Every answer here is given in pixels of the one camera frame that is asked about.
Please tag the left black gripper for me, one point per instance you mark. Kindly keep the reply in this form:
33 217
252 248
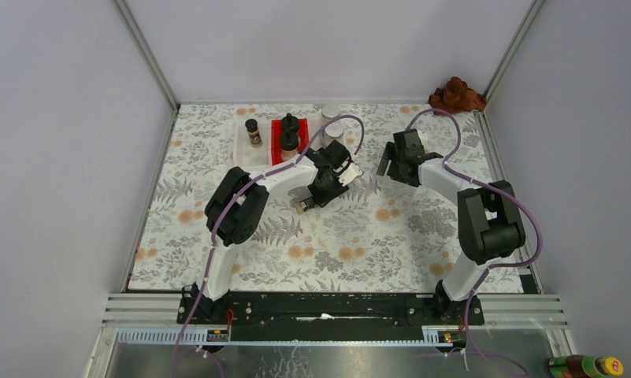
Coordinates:
321 198

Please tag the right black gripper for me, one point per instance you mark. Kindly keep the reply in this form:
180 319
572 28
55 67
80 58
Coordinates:
389 153

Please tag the blue-label shaker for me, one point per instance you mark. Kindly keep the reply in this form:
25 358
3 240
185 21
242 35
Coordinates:
330 113
333 132

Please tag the black-cap jar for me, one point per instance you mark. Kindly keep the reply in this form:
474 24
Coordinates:
290 124
288 146

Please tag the small dark spice bottle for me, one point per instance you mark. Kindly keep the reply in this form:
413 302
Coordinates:
304 205
252 128

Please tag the small dark spice bottle front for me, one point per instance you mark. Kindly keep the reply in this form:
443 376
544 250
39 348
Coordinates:
304 205

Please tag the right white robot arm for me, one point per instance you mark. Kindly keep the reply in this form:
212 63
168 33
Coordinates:
490 226

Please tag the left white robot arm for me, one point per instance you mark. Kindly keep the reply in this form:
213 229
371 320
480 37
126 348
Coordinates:
235 209

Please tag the right clear plastic bin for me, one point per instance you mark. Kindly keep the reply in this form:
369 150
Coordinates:
316 137

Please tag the clear plastic bin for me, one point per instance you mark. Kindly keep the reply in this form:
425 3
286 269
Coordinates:
247 156
316 137

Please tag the red plastic bin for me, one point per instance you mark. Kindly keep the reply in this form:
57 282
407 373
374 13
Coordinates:
275 131

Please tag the floral table mat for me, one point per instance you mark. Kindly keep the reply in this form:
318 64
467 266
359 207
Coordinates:
379 236

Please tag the left clear plastic bin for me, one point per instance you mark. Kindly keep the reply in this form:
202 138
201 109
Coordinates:
247 156

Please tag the brown crumpled cloth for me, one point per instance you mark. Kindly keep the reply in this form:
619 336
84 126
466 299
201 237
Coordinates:
457 97

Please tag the green yellow-cap bottle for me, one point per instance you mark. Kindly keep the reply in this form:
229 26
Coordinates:
581 366

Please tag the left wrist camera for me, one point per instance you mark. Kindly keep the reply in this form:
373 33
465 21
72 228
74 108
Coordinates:
349 174

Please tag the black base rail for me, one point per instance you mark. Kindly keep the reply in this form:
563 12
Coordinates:
327 317

